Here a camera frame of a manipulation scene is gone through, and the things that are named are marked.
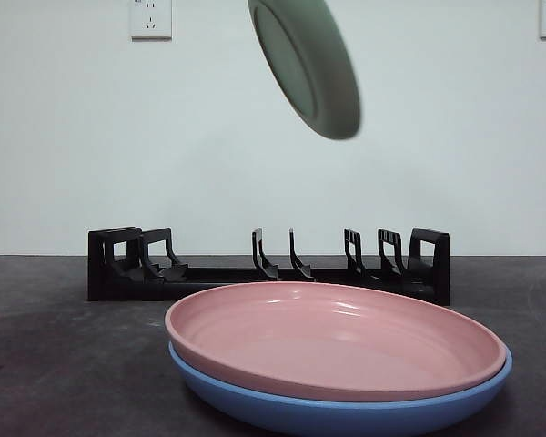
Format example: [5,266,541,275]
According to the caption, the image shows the pink round plate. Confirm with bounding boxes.
[163,280,508,403]

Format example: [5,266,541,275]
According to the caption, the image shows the green round plate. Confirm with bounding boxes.
[246,0,362,142]

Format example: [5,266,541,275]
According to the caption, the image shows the blue round plate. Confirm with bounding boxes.
[167,340,514,437]

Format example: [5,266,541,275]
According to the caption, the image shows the black plate rack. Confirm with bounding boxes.
[86,226,451,307]

